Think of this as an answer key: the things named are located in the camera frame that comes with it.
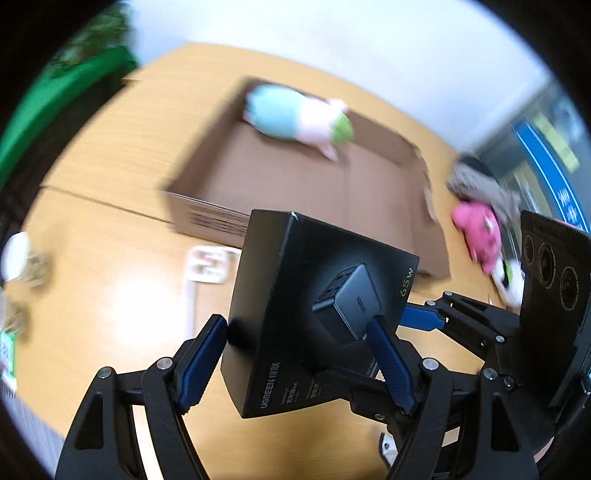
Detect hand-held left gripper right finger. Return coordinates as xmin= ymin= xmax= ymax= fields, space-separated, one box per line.
xmin=365 ymin=316 xmax=539 ymax=480

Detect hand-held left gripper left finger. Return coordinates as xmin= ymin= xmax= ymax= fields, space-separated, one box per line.
xmin=55 ymin=314 xmax=229 ymax=480

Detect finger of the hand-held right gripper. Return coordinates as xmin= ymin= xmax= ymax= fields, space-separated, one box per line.
xmin=317 ymin=364 xmax=404 ymax=420
xmin=399 ymin=290 xmax=522 ymax=356

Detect black charger box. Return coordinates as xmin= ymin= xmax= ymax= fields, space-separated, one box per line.
xmin=220 ymin=209 xmax=420 ymax=420

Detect brown cardboard box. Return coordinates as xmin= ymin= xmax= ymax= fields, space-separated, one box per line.
xmin=159 ymin=76 xmax=451 ymax=282

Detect white and green toy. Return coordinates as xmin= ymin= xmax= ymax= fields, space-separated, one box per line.
xmin=491 ymin=258 xmax=527 ymax=308

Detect white plastic case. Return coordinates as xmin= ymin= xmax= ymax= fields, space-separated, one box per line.
xmin=184 ymin=246 xmax=241 ymax=284

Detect grey plush toy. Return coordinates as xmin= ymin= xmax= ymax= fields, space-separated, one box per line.
xmin=446 ymin=156 xmax=523 ymax=227

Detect leaf-pattern paper cup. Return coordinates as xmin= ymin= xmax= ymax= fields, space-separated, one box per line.
xmin=0 ymin=295 xmax=29 ymax=334
xmin=0 ymin=231 xmax=49 ymax=287

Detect green packet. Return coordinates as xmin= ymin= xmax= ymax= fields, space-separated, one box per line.
xmin=0 ymin=329 xmax=20 ymax=380

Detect blue pink green plush toy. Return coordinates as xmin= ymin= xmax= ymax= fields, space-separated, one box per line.
xmin=242 ymin=85 xmax=356 ymax=162

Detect green board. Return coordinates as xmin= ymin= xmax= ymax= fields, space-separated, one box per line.
xmin=0 ymin=44 xmax=140 ymax=191

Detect green potted plant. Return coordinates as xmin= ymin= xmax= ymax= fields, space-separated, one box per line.
xmin=50 ymin=0 xmax=136 ymax=62

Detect blue wall sign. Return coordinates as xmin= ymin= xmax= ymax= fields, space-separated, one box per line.
xmin=512 ymin=87 xmax=591 ymax=232

